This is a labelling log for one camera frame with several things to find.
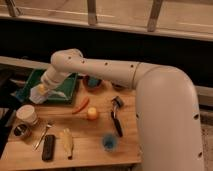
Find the green plastic tray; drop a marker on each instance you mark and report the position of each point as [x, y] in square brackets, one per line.
[67, 87]

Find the teal round object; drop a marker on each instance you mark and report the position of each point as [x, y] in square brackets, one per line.
[93, 82]

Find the white grey towel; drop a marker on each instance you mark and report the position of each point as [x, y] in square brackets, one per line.
[38, 98]

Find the blue cup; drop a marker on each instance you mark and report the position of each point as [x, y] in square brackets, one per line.
[109, 142]

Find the silver fork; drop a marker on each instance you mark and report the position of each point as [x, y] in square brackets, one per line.
[44, 132]

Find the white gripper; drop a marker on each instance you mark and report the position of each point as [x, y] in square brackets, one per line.
[51, 79]

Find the dark purple bowl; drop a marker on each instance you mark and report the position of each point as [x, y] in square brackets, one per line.
[117, 87]

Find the white paper cup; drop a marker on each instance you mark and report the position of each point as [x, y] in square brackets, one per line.
[27, 114]

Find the orange carrot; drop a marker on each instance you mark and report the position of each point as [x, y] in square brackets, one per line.
[81, 106]

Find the black rectangular block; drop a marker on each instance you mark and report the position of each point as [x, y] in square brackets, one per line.
[48, 148]

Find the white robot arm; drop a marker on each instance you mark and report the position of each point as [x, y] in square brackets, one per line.
[167, 108]

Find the yellow orange ball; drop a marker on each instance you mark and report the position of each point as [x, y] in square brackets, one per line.
[92, 113]

